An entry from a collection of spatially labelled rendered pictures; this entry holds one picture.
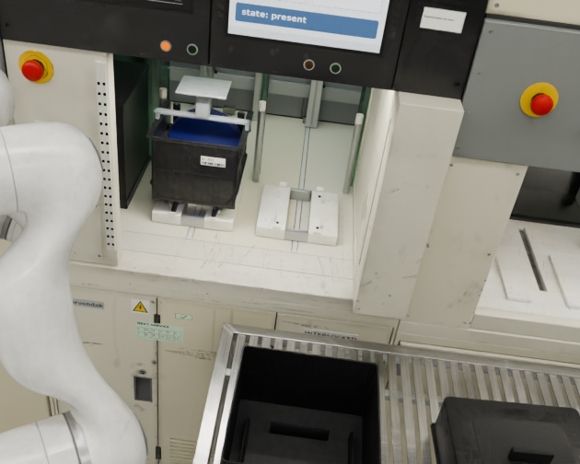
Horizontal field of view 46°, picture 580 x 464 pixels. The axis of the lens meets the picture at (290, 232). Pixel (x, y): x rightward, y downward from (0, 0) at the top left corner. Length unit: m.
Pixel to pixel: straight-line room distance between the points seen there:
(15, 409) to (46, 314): 1.31
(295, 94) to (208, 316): 0.92
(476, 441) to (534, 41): 0.76
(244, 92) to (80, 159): 1.56
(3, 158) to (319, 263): 1.05
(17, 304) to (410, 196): 0.82
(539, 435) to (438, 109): 0.67
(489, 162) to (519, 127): 0.09
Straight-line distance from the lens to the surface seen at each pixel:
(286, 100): 2.34
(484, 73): 1.33
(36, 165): 0.81
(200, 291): 1.65
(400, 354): 1.68
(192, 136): 1.81
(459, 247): 1.54
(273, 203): 1.84
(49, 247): 0.83
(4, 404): 2.14
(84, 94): 1.44
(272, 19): 1.29
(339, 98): 2.31
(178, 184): 1.72
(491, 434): 1.45
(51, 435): 0.94
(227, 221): 1.76
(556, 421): 1.54
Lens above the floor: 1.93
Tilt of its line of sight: 36 degrees down
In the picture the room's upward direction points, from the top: 8 degrees clockwise
